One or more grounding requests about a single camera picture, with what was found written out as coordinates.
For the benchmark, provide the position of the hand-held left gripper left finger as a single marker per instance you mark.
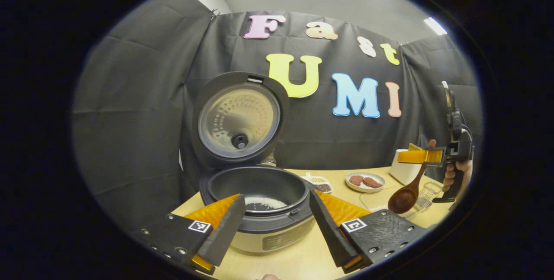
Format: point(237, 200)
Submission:
point(227, 234)

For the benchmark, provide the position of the reddish wooden spoon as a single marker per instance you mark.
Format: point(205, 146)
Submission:
point(402, 200)

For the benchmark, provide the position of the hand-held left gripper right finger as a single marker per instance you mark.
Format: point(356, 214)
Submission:
point(329, 232)

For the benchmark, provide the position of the reddish meat piece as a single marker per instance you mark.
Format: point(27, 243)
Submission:
point(373, 182)
point(356, 180)

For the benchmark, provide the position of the black backdrop cloth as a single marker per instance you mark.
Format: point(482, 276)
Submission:
point(130, 120)

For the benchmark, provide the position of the white chopstick holder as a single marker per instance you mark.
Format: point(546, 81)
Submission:
point(402, 172)

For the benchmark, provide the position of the silver black rice cooker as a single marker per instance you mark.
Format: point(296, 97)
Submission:
point(238, 120)

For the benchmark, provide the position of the small ceiling light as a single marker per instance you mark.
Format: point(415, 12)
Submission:
point(435, 25)

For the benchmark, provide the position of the cream rectangular tray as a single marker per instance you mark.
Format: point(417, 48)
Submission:
point(374, 200)

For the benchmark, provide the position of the white rice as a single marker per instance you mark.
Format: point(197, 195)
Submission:
point(264, 204)

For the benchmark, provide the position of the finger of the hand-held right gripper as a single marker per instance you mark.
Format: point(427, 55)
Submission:
point(414, 146)
point(417, 156)

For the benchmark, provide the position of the round white plate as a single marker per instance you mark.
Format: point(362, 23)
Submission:
point(365, 189)

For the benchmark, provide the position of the white divided bean dish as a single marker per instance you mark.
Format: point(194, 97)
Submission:
point(320, 180)

